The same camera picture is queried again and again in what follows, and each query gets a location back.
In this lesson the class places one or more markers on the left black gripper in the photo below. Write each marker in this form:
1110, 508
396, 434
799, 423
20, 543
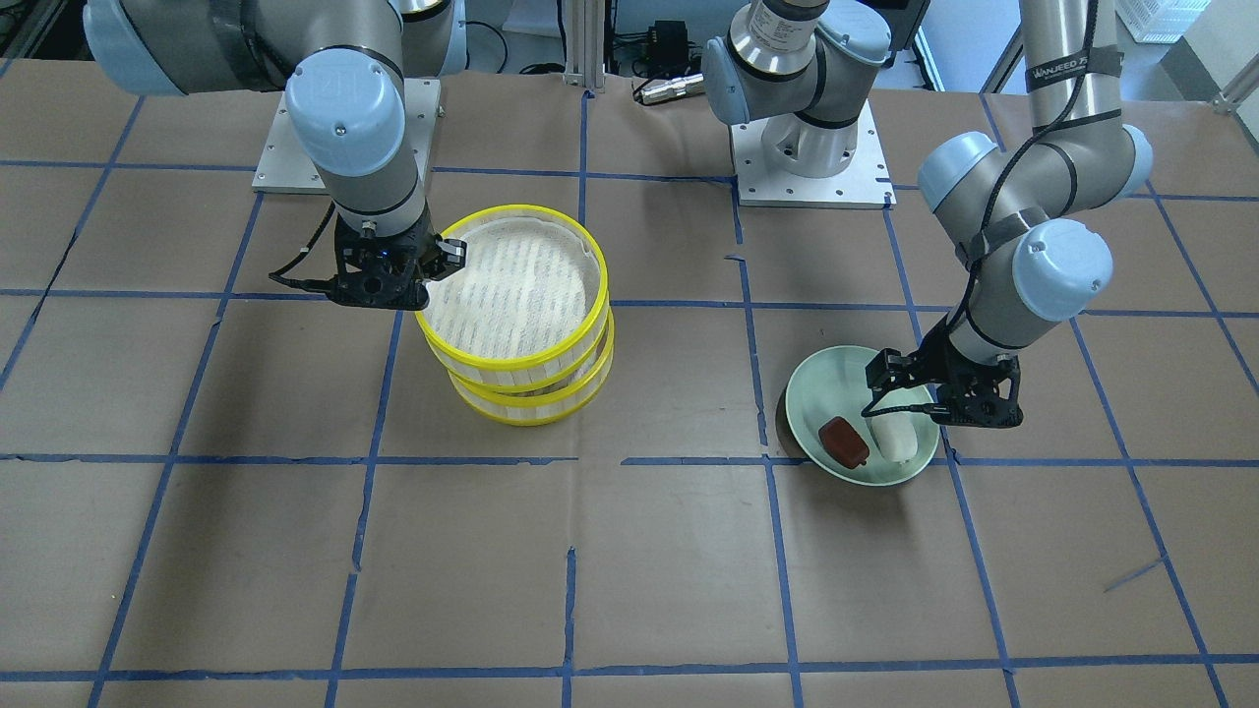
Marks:
942, 360

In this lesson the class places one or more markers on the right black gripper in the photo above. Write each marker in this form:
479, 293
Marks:
448, 255

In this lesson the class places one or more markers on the yellow steamer layer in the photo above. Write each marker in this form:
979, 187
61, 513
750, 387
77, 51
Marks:
549, 404
528, 307

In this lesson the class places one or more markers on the white bun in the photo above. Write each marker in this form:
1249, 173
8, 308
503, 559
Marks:
895, 436

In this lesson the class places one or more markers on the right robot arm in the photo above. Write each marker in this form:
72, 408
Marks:
341, 68

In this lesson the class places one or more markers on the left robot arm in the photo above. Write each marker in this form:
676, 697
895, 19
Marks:
805, 69

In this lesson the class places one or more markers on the brown bun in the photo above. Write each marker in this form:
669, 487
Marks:
843, 443

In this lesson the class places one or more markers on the light green plate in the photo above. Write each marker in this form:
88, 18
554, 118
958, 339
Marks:
832, 383

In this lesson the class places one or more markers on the silver cylindrical connector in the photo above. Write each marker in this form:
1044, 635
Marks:
662, 90

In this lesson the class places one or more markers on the black power adapter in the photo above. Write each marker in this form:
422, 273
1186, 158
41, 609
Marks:
667, 42

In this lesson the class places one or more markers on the white plastic crate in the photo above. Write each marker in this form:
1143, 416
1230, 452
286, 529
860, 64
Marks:
1159, 22

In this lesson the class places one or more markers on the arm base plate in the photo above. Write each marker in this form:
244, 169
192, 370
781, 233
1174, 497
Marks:
856, 177
284, 168

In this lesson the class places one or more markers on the aluminium frame post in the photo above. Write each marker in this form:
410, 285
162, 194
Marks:
585, 25

